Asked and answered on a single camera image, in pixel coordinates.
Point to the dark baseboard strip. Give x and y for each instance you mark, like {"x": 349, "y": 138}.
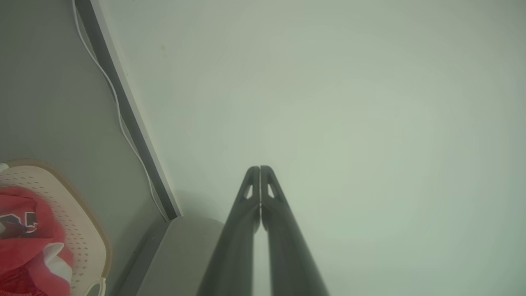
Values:
{"x": 133, "y": 131}

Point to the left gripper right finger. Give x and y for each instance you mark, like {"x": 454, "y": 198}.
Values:
{"x": 287, "y": 255}

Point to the red and white cloth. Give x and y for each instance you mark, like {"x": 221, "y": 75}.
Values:
{"x": 24, "y": 255}

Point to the cream perforated laundry basket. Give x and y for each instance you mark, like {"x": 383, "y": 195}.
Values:
{"x": 78, "y": 222}

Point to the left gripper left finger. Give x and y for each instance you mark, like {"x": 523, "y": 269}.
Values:
{"x": 236, "y": 246}

